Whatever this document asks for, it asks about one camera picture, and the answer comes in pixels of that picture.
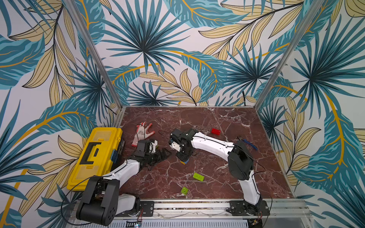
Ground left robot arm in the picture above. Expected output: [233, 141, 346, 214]
[76, 140, 172, 226]

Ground aluminium front rail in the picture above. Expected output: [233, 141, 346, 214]
[65, 199, 313, 220]

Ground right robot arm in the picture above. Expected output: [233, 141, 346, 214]
[169, 129, 262, 206]

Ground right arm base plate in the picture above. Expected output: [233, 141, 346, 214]
[226, 200, 270, 217]

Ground white red work glove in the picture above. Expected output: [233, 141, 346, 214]
[132, 122, 155, 147]

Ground red 2x4 lego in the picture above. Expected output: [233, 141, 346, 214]
[211, 128, 221, 135]

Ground blue handled pliers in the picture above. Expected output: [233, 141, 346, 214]
[238, 137, 258, 151]

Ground green 2x2 lego front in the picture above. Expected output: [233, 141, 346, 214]
[181, 187, 189, 195]

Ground green 2x4 lego brick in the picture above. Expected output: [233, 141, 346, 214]
[193, 173, 205, 182]

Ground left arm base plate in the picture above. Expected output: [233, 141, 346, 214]
[116, 201, 155, 218]

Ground yellow toolbox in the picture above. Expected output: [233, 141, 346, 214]
[67, 127, 125, 191]

